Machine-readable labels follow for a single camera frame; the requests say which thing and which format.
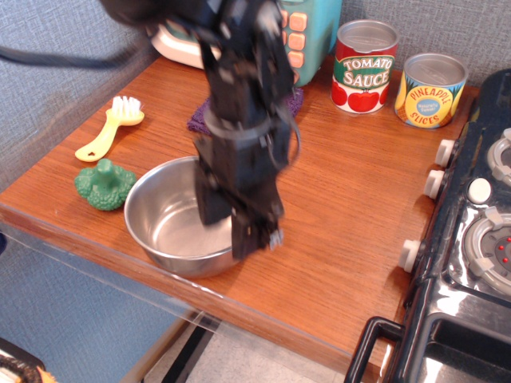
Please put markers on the white stove knob rear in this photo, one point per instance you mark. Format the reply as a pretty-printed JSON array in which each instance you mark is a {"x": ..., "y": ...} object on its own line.
[{"x": 444, "y": 152}]

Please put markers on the green toy broccoli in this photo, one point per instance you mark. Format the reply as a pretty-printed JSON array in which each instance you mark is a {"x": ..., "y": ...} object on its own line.
[{"x": 106, "y": 186}]

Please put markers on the pineapple slices can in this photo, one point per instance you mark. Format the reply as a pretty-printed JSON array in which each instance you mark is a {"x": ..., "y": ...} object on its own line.
[{"x": 430, "y": 90}]

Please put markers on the white stove knob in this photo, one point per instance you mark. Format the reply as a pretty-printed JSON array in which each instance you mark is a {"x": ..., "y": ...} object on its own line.
[
  {"x": 444, "y": 152},
  {"x": 408, "y": 255},
  {"x": 433, "y": 183}
]

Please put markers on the purple knitted cloth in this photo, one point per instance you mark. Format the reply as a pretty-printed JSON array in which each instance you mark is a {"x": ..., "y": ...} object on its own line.
[{"x": 196, "y": 123}]

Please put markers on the white stove knob middle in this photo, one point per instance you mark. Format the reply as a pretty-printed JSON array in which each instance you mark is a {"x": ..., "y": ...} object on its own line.
[{"x": 433, "y": 183}]

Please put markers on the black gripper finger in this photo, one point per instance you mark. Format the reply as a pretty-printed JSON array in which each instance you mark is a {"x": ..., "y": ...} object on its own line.
[
  {"x": 212, "y": 204},
  {"x": 255, "y": 224}
]

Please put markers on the stainless steel pot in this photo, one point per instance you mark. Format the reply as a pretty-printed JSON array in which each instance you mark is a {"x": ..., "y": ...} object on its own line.
[{"x": 161, "y": 214}]

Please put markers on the white stove knob front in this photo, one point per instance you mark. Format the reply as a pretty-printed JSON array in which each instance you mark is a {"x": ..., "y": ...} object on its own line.
[{"x": 408, "y": 255}]

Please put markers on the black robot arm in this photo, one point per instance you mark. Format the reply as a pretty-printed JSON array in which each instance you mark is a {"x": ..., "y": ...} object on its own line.
[{"x": 249, "y": 123}]

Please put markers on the toy microwave teal and cream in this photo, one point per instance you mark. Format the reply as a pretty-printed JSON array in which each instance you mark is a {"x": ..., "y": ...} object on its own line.
[{"x": 309, "y": 35}]

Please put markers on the tomato sauce can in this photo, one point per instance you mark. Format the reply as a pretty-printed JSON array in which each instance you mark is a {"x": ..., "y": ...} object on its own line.
[{"x": 364, "y": 60}]

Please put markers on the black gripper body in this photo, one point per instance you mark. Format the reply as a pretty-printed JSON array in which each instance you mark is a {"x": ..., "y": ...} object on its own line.
[{"x": 247, "y": 162}]

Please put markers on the yellow dish brush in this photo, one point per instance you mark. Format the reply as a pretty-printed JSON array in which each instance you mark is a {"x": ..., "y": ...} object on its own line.
[{"x": 124, "y": 112}]

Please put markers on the black toy stove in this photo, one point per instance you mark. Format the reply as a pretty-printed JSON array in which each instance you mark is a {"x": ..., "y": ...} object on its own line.
[{"x": 457, "y": 321}]

